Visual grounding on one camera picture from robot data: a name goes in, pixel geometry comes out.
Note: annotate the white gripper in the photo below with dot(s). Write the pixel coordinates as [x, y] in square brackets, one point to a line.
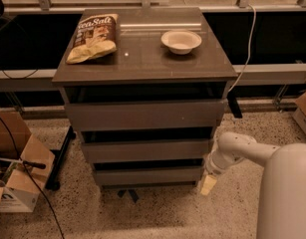
[213, 165]

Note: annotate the grey drawer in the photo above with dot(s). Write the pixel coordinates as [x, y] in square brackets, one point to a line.
[146, 150]
[87, 117]
[148, 176]

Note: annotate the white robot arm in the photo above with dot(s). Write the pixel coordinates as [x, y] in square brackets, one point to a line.
[282, 196]

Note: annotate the grey drawer cabinet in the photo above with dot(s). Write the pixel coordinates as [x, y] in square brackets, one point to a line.
[144, 70]

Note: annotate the open cardboard box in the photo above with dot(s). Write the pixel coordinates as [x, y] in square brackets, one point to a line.
[20, 186]

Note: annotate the cardboard box at right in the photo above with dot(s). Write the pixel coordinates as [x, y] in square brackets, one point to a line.
[300, 113]

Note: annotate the white paper bowl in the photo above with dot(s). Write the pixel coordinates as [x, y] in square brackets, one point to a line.
[181, 42]

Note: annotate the black stand leg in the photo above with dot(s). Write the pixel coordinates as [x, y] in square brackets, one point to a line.
[53, 182]

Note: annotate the sea salt chips bag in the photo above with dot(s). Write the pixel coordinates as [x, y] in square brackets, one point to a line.
[95, 38]

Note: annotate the black handled tool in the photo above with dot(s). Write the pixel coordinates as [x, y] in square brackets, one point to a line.
[25, 162]

